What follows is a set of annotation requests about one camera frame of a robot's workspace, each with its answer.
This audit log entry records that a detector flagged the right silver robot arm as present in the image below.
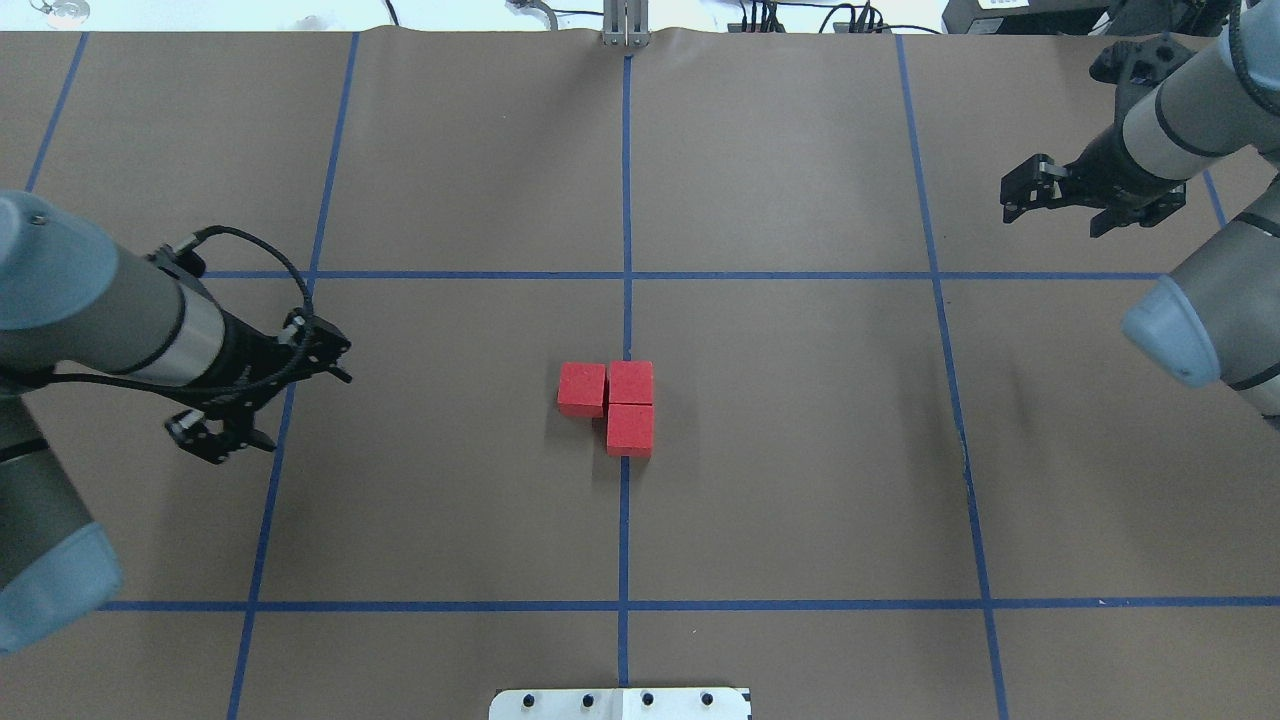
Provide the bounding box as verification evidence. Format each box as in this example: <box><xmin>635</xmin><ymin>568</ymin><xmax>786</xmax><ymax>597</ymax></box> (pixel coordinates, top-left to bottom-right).
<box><xmin>998</xmin><ymin>1</ymin><xmax>1279</xmax><ymax>428</ymax></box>

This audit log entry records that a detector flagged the red block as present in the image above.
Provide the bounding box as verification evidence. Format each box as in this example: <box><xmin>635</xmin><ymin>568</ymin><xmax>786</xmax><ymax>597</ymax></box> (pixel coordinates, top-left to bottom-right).
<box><xmin>607</xmin><ymin>360</ymin><xmax>655</xmax><ymax>406</ymax></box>
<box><xmin>556</xmin><ymin>363</ymin><xmax>608</xmax><ymax>419</ymax></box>
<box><xmin>605</xmin><ymin>404</ymin><xmax>655</xmax><ymax>457</ymax></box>

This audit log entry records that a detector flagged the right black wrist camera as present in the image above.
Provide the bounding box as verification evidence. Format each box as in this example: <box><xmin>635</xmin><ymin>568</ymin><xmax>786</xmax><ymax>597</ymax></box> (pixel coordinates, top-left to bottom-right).
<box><xmin>1088</xmin><ymin>35</ymin><xmax>1194</xmax><ymax>122</ymax></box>

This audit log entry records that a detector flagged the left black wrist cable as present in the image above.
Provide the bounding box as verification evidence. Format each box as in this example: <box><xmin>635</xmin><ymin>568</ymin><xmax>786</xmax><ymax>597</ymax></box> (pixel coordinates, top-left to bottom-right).
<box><xmin>20</xmin><ymin>225</ymin><xmax>317</xmax><ymax>401</ymax></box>

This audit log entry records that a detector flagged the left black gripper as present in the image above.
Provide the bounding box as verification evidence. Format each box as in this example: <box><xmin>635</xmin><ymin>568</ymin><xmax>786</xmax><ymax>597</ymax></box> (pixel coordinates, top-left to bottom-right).
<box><xmin>165</xmin><ymin>310</ymin><xmax>353</xmax><ymax>465</ymax></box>

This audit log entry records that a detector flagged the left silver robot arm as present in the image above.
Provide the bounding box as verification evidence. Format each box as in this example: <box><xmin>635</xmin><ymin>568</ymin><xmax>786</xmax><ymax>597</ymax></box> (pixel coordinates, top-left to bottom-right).
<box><xmin>1</xmin><ymin>190</ymin><xmax>351</xmax><ymax>655</ymax></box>

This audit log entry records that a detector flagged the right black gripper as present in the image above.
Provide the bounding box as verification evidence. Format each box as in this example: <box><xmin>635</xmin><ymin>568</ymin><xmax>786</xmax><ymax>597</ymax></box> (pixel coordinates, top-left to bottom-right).
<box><xmin>1000</xmin><ymin>129</ymin><xmax>1187</xmax><ymax>240</ymax></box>

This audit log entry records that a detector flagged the white central pedestal column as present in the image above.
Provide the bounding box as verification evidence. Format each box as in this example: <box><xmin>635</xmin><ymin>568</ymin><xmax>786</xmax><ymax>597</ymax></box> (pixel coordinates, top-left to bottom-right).
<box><xmin>488</xmin><ymin>685</ymin><xmax>753</xmax><ymax>719</ymax></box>

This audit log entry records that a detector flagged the black box with label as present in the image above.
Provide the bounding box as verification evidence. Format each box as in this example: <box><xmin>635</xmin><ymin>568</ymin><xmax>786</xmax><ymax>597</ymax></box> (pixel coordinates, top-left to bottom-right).
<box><xmin>942</xmin><ymin>1</ymin><xmax>1111</xmax><ymax>36</ymax></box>

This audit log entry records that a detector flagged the aluminium frame post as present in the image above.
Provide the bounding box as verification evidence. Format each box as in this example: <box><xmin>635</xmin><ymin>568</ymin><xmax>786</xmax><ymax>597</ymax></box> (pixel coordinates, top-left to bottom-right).
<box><xmin>600</xmin><ymin>0</ymin><xmax>652</xmax><ymax>49</ymax></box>

